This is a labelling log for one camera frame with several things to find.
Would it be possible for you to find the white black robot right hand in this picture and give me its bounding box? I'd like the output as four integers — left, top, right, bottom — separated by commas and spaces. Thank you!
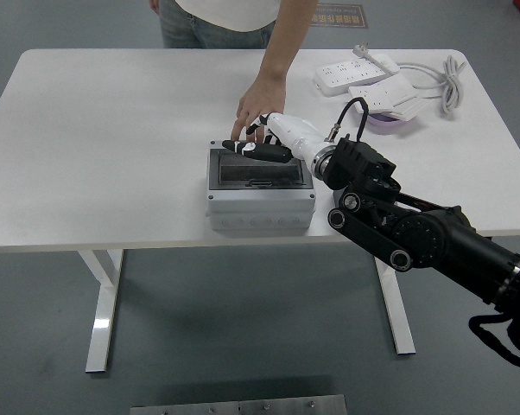
221, 112, 331, 168

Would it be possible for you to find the person's left hand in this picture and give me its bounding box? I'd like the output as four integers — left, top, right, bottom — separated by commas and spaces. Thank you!
231, 75, 287, 146

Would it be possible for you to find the transparent hinged box lid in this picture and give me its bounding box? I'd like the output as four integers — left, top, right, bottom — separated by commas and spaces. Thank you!
211, 149, 309, 190

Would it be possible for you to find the grey plastic electrical box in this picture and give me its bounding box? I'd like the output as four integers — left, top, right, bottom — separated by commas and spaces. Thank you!
206, 138, 317, 231

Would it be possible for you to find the person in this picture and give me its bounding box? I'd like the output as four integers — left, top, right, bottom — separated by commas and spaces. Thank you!
158, 0, 281, 50

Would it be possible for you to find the long white power strip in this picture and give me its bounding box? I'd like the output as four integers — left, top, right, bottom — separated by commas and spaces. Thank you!
314, 54, 402, 97

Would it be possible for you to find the purple round dish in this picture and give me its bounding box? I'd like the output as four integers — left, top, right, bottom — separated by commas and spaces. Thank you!
367, 112, 410, 130

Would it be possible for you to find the short white power strip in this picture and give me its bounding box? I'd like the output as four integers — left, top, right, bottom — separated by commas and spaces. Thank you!
348, 73, 419, 114

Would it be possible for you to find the brown floor sign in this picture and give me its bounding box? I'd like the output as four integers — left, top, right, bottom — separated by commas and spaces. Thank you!
309, 3, 369, 29

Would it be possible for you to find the white table leg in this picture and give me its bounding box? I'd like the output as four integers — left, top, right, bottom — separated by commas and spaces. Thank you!
78, 249, 125, 374
373, 257, 417, 356

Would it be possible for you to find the grey metal plate with screws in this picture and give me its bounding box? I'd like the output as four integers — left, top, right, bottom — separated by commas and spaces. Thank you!
130, 393, 348, 415

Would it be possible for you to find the white power cable with plug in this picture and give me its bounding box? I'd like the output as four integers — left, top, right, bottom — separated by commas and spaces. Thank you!
352, 39, 467, 117

